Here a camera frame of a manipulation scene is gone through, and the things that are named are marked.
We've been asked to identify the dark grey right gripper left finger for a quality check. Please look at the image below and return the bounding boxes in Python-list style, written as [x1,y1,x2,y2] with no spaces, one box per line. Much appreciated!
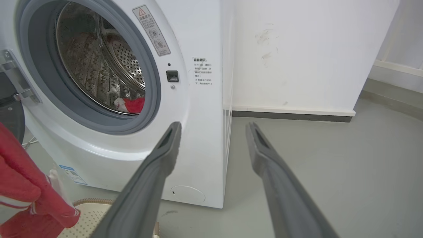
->
[90,121,182,238]

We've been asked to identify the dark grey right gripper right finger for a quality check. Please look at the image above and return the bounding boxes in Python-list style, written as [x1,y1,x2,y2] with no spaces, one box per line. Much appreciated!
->
[246,122,340,238]

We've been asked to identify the red garment with white stripes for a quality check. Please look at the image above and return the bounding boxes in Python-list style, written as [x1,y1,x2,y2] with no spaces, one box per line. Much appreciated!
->
[0,123,81,238]

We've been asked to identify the beige perforated laundry basket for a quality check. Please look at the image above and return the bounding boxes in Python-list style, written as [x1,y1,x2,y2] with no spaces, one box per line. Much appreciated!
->
[57,198,160,238]

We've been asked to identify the white front-load washing machine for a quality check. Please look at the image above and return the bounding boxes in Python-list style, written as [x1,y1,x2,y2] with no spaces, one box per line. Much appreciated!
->
[0,0,236,209]

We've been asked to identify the dark washing machine door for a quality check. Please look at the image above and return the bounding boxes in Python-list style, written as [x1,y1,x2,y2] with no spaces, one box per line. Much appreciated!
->
[0,71,26,144]

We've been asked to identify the blue and white energy label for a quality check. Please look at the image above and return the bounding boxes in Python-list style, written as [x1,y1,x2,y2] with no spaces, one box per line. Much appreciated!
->
[59,165,88,185]

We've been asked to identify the red and white garment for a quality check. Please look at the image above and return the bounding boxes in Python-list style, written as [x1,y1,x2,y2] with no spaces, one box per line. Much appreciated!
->
[114,97,145,114]

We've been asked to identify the warning sticker with red triangle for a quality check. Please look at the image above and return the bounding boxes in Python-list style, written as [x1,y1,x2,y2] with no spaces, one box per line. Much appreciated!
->
[133,5,171,57]

